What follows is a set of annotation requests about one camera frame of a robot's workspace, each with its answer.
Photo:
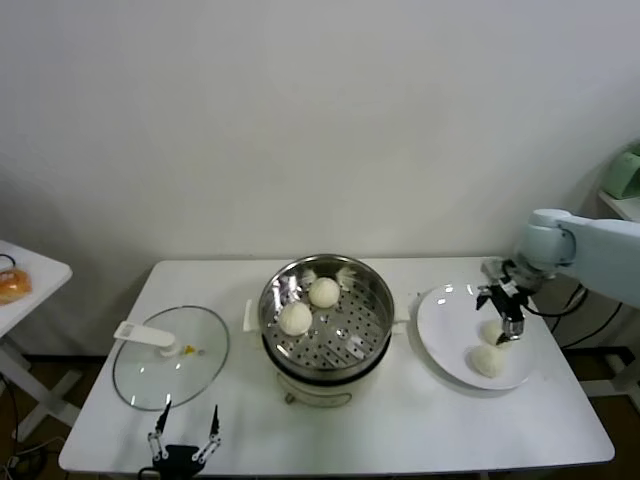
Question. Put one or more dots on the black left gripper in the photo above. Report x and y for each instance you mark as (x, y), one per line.
(180, 460)

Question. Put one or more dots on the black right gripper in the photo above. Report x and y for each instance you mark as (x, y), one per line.
(510, 299)

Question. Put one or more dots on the white steamed baozi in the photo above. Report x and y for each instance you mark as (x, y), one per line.
(490, 331)
(295, 318)
(323, 292)
(482, 360)

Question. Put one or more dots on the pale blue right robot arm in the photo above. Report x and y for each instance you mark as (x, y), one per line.
(600, 250)

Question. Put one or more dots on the stainless steel steamer basket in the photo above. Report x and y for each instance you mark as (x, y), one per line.
(290, 280)

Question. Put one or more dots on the white oval plate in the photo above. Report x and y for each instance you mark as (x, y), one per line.
(440, 320)

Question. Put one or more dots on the cream electric cooking pot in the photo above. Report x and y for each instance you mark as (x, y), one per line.
(320, 392)

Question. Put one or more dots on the pale green appliance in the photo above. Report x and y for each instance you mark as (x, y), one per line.
(625, 175)

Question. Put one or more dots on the white side table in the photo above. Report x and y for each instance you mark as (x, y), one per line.
(45, 272)

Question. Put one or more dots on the packaged orange bread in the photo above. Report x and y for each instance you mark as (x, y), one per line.
(12, 287)

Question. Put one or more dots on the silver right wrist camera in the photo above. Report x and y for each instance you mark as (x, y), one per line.
(492, 269)

